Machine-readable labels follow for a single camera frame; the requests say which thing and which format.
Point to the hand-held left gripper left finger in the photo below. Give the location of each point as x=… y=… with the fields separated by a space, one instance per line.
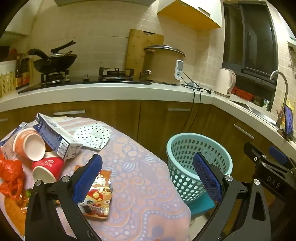
x=89 y=176

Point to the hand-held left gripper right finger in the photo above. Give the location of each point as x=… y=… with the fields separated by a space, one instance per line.
x=208 y=178

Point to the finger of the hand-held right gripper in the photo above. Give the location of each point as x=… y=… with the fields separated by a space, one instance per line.
x=277 y=154
x=253 y=151

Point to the cartoon print snack packet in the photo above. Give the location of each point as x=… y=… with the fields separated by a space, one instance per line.
x=99 y=197

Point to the teal plastic basket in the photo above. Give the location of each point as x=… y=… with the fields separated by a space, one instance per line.
x=180 y=176

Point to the red paper cup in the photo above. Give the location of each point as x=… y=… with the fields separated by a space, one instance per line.
x=50 y=163

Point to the orange paper cup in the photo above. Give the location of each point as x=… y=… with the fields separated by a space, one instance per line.
x=20 y=139

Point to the phone stand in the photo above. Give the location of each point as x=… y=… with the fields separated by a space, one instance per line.
x=281 y=129

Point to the teal stool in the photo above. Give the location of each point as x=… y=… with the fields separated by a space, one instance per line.
x=203 y=207

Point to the smartphone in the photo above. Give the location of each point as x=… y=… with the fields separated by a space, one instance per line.
x=289 y=120

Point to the steel sink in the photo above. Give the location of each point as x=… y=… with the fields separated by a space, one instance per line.
x=254 y=110

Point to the polka dot cloth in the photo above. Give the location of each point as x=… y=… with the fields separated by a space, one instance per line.
x=92 y=134

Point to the blue white milk carton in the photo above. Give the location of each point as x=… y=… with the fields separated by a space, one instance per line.
x=53 y=134

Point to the red container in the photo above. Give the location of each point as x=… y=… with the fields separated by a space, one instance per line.
x=241 y=93

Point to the green snack wrapper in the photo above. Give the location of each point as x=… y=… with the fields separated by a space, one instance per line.
x=29 y=192

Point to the metal faucet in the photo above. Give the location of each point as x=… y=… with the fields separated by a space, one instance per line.
x=286 y=92

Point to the white electric kettle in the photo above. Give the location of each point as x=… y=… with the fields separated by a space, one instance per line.
x=224 y=81

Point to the wooden base cabinet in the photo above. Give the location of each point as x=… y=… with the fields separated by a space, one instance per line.
x=157 y=120

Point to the orange plastic bag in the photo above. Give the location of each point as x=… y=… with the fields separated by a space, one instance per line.
x=9 y=169

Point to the orange foil wrapper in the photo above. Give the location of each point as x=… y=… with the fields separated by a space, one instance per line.
x=13 y=208

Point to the black gas stove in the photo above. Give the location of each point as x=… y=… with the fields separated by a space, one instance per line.
x=92 y=81

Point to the dark window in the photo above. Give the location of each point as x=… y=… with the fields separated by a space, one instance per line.
x=254 y=46

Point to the black wok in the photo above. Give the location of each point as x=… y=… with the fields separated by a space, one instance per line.
x=57 y=63

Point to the dark sauce bottle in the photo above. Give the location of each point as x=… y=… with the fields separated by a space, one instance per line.
x=26 y=73
x=18 y=74

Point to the brown rice cooker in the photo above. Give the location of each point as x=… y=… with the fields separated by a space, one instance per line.
x=159 y=67

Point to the yellow plastic basket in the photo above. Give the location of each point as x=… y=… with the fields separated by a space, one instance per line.
x=7 y=81

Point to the wooden cutting board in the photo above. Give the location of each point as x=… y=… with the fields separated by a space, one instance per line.
x=136 y=53

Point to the white wall socket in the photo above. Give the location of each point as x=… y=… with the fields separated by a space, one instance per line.
x=291 y=55

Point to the yellow wall cabinet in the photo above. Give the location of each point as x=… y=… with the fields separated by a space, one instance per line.
x=192 y=16

